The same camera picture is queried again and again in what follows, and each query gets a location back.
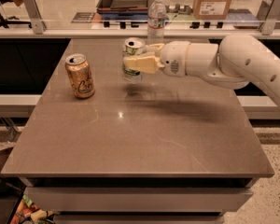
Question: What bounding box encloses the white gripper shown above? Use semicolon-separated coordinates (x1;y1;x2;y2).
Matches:
123;41;189;77

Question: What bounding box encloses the white green 7up can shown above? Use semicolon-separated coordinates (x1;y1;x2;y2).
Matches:
122;37;147;84

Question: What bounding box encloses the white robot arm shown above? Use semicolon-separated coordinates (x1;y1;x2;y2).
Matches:
123;34;280;108

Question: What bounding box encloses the orange LaCroix can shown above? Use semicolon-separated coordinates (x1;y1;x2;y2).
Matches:
65;53;95;99

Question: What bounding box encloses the clear plastic water bottle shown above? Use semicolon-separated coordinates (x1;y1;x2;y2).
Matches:
147;0;166;44

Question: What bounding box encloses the grey open tray box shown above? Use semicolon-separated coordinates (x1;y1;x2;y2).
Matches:
95;0;156;14

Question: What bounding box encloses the brown cardboard box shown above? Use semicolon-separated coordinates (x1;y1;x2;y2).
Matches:
193;0;231;20

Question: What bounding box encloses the grey drawer cabinet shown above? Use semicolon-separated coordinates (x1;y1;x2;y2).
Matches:
25;187;253;224

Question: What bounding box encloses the colourful snack bag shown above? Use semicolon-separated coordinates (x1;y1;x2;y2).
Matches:
9;195;55;224

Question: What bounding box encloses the left metal glass bracket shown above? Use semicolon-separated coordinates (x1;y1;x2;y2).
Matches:
23;0;46;35

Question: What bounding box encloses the metal glass bracket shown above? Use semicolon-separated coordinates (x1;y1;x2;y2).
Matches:
257;0;280;35
23;0;46;35

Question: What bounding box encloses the right metal glass bracket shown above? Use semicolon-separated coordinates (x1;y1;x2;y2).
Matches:
257;0;280;35

